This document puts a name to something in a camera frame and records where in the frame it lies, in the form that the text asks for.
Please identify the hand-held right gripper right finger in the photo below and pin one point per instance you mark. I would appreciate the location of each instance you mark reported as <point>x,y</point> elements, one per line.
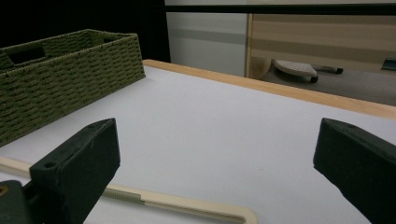
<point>358,161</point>

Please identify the white table cover sheet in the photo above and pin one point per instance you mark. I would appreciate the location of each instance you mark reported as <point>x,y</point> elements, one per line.
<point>202,130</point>

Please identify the light wooden desk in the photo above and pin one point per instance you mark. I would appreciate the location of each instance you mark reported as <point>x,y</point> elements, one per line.
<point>320,37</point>

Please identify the white cabinet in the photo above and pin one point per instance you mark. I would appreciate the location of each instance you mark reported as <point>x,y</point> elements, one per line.
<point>205,49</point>

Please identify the cream clothes hanger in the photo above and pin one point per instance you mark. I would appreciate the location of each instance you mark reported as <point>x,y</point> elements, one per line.
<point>186,202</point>

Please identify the green woven basket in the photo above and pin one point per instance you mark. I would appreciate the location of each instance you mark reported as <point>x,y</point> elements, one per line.
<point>68,81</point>

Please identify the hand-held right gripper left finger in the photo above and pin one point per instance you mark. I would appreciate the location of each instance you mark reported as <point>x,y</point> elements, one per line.
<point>77,161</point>

